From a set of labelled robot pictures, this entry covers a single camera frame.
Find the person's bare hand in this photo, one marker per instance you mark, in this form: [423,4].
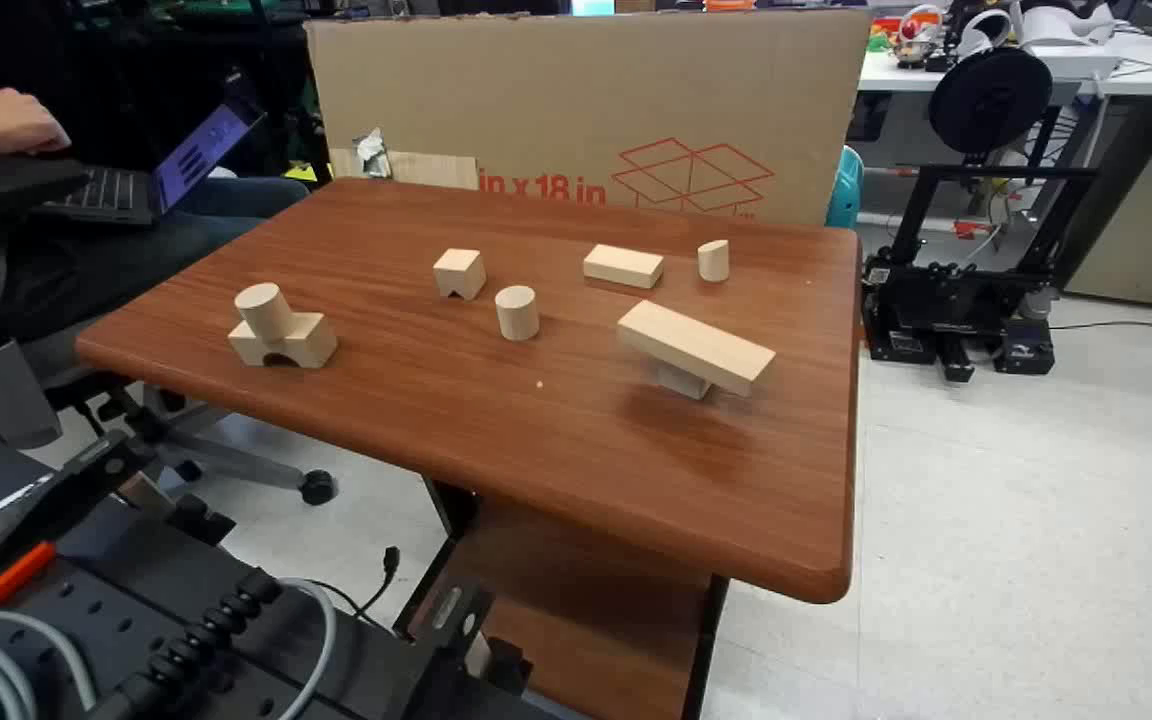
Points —
[19,120]

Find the small wooden arch cube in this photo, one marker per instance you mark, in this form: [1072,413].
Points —
[459,273]

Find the black office chair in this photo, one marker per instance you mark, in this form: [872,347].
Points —
[0,203]

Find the black laptop purple screen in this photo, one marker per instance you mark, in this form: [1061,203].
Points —
[198,160]

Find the person's jeans legs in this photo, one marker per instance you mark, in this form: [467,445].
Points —
[160,247]

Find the wooden cylinder on arch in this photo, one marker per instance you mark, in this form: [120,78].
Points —
[260,308]

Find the white tape scrap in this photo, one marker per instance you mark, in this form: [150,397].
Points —
[370,152]

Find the wide wooden arch block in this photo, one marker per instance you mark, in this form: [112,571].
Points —
[311,342]

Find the upright wooden cylinder block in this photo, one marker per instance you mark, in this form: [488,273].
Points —
[517,312]

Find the large cardboard box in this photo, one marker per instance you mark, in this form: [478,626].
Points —
[563,102]

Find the flat rectangular wooden block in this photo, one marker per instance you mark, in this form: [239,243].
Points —
[626,267]

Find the small short wooden cylinder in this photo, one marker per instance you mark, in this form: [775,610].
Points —
[712,261]

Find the long wooden plank block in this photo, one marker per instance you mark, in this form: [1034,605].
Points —
[697,347]

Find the teal round object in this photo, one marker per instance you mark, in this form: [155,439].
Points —
[846,185]

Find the colourful clutter on desk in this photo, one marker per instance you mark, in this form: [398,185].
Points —
[906,33]

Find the black 3D printer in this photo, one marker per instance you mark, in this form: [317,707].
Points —
[957,286]

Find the black filament spool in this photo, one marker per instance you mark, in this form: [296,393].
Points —
[990,98]

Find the white device on desk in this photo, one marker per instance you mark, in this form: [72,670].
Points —
[1049,28]

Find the white desk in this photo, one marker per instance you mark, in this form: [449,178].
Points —
[1143,185]

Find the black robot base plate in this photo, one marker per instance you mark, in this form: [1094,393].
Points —
[136,626]

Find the brown table pedestal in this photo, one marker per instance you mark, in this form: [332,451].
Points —
[577,613]

